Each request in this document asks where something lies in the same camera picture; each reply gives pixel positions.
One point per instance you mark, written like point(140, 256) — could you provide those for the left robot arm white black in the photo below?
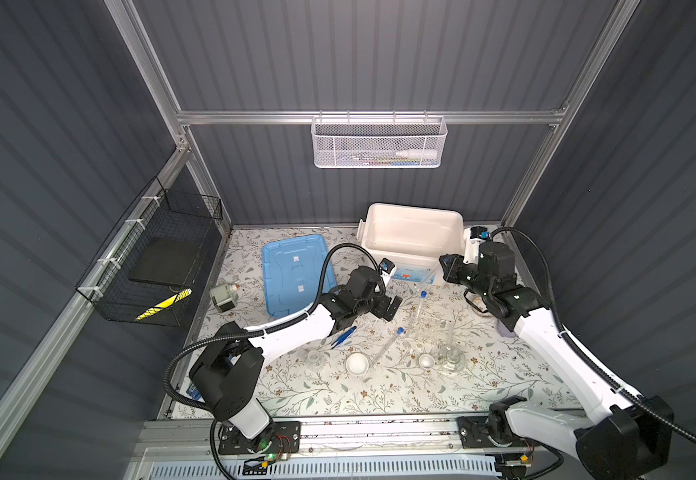
point(227, 372)

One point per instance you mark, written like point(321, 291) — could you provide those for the white wire mesh basket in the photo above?
point(371, 142)

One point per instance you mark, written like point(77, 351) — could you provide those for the aluminium rail front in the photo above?
point(403, 435)

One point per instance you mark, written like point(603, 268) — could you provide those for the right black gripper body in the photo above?
point(459, 273)

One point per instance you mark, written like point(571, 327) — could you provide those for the white plastic storage bin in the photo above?
point(412, 238)

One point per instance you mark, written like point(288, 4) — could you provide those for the clear glass conical flask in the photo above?
point(449, 356)

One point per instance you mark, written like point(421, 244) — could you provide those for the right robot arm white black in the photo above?
point(621, 435)

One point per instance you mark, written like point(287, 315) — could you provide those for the small white crucible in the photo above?
point(426, 361)

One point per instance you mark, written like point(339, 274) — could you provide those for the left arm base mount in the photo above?
point(279, 438)

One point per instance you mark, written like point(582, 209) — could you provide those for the blue plastic tweezers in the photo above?
point(343, 337)

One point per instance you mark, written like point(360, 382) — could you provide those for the clear plastic test tube rack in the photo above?
point(431, 331)

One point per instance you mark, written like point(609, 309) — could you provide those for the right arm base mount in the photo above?
point(482, 431)

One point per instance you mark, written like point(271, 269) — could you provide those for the yellow black striped tape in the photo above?
point(165, 304)

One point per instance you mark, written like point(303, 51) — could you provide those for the blue plastic bin lid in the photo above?
point(291, 272)

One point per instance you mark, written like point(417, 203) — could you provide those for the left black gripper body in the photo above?
point(377, 305)

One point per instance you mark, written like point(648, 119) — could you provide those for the white tube in mesh basket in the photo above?
point(418, 155)

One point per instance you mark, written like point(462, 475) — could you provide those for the black pad in basket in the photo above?
point(166, 262)

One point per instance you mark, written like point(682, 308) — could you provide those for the black wire mesh basket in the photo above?
point(168, 213)

